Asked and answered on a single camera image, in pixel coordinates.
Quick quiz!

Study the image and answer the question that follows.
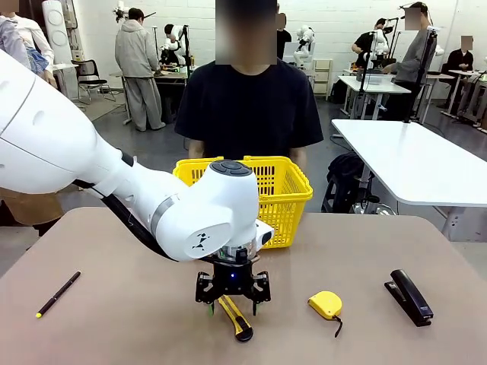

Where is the mannequin with brown apron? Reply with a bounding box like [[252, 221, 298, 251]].
[[0, 14, 65, 237]]

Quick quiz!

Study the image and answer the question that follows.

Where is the person's right forearm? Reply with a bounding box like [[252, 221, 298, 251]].
[[188, 138, 207, 161]]

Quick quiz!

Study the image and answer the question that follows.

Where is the mannequin with orange trousers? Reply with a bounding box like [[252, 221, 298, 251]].
[[11, 14, 57, 89]]

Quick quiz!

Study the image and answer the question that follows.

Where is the black robot cable hose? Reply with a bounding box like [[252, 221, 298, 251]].
[[72, 178, 182, 263]]

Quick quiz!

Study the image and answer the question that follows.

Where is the yellow black utility knife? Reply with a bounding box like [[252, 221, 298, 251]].
[[216, 294, 254, 342]]

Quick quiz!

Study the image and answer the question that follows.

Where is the person in black t-shirt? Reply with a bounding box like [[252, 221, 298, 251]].
[[174, 0, 324, 163]]

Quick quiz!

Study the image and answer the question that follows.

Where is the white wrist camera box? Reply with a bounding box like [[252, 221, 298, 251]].
[[253, 220, 275, 252]]

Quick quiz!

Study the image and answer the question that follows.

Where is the person in grey sweater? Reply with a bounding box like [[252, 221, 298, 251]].
[[382, 2, 438, 119]]

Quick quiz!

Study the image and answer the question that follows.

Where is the yellow plastic shopping basket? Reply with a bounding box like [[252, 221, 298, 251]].
[[173, 155, 314, 250]]

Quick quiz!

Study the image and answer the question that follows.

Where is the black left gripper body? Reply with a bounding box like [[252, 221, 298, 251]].
[[207, 256, 259, 297]]

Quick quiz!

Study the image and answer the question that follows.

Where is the yellow tape measure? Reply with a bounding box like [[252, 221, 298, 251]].
[[306, 290, 343, 338]]

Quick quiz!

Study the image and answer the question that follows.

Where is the black office chair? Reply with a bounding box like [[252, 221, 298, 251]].
[[71, 59, 117, 106]]

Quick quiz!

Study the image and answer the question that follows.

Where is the black pen yellow tip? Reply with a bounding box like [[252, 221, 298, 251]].
[[36, 271, 82, 319]]

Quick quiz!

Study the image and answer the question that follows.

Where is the black stapler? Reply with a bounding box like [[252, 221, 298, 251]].
[[383, 268, 434, 328]]

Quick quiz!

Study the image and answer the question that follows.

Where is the seated person in black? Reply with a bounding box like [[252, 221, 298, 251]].
[[444, 36, 475, 79]]

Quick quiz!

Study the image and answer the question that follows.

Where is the large white table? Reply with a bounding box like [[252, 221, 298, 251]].
[[330, 118, 487, 240]]

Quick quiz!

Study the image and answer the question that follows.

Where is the black backpack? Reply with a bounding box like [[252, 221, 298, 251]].
[[326, 151, 367, 214]]

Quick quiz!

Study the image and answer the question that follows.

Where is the white background table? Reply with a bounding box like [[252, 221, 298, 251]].
[[337, 74, 412, 119]]

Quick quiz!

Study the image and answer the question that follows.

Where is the person's left forearm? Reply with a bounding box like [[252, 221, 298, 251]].
[[290, 146, 309, 171]]

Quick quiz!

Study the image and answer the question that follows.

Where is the white drawer cabinet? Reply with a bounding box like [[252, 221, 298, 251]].
[[311, 59, 334, 100]]

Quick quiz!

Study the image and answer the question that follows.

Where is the person in grey hoodie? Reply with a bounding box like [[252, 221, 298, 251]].
[[114, 7, 167, 132]]

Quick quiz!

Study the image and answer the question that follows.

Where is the white black humanoid robot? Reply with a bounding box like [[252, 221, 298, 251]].
[[160, 23, 190, 66]]

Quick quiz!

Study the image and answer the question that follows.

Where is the black camera stand pole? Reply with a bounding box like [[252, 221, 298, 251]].
[[403, 26, 441, 125]]

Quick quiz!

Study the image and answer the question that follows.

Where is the white standing air conditioner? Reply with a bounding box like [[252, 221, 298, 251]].
[[41, 0, 74, 66]]

